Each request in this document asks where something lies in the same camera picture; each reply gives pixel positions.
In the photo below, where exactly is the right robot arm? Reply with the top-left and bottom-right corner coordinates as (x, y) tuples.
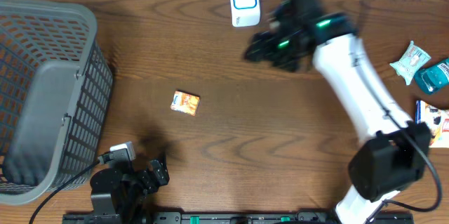
(245, 0), (431, 223)

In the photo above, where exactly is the mint green wipes pack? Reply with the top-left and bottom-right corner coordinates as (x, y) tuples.
(389, 41), (431, 86)

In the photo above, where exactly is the yellow snack bag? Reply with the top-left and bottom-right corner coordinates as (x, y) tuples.
(415, 100), (449, 148)

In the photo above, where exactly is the dark grey plastic basket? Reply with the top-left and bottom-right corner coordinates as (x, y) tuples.
(1, 0), (113, 205)

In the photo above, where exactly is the white barcode scanner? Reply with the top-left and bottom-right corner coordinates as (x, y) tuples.
(230, 0), (261, 27)

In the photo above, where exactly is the orange Kleenex tissue pack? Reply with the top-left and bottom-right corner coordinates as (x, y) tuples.
(170, 91), (200, 116)

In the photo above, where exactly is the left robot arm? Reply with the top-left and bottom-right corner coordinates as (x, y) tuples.
(84, 150), (170, 224)

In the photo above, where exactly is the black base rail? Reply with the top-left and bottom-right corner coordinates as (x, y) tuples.
(62, 211), (415, 224)

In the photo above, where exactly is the small teal liquid bottle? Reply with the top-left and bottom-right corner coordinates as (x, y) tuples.
(414, 58), (448, 95)

